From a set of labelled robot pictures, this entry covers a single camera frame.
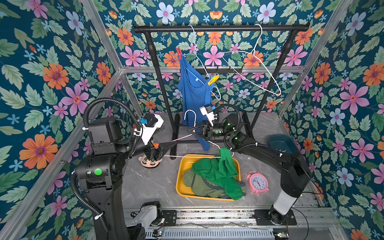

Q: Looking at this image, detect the yellow clothespin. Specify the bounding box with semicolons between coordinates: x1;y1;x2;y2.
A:
208;75;220;86

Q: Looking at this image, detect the yellow plastic tray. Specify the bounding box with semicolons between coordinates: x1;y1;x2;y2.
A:
176;154;234;202

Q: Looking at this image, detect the blue tank top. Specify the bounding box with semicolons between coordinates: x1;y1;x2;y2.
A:
176;54;219;151

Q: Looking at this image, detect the black clothes rack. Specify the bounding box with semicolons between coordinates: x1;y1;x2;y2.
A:
134;24;310;142

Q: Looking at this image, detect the dark teal plastic bin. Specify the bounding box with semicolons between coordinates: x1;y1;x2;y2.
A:
267;134;299;154

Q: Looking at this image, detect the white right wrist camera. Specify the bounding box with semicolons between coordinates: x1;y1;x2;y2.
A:
200;105;217;127

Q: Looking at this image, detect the plush doll toy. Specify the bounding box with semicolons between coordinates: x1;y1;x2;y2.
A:
139;143;163;169

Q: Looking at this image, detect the white ventilation grille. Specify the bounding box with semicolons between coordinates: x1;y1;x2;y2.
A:
145;229;275;240

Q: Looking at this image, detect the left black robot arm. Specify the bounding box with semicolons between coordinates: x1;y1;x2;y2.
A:
70;98;177;240

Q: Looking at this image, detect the olive green tank top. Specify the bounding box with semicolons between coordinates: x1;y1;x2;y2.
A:
184;170;246;201

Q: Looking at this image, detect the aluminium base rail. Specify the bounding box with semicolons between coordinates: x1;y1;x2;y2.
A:
161;206;341;228

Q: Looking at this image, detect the pink clothespin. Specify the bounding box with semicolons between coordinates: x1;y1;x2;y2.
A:
176;47;183;61

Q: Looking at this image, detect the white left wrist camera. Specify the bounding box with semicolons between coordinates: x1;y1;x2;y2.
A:
140;113;164;145

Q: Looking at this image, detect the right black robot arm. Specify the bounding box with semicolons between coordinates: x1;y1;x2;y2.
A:
187;105;312;225

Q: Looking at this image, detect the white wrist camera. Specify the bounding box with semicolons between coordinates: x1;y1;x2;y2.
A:
140;113;164;145
200;105;217;127

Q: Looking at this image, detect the pink wire hanger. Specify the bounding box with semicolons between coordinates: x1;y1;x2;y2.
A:
160;113;224;160

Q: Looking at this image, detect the light blue wire hanger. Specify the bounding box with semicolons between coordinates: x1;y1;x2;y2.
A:
188;24;222;101

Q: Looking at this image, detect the pink alarm clock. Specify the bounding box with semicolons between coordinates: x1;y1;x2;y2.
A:
246;171;269;195

